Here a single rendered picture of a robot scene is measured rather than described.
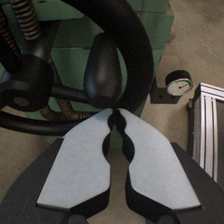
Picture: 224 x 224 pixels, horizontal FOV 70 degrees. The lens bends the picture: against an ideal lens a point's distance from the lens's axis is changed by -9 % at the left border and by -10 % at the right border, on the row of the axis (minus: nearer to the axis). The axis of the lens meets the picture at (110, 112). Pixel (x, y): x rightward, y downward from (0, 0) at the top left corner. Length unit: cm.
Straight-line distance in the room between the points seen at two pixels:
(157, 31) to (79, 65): 20
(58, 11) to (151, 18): 18
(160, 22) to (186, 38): 143
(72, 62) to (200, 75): 119
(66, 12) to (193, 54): 146
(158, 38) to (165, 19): 5
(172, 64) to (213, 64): 115
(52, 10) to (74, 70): 24
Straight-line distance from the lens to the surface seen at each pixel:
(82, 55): 41
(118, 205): 97
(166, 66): 51
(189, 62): 154
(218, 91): 112
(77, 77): 47
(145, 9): 35
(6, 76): 20
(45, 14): 25
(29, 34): 25
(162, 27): 37
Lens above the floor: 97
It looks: 61 degrees down
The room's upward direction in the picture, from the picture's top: 3 degrees clockwise
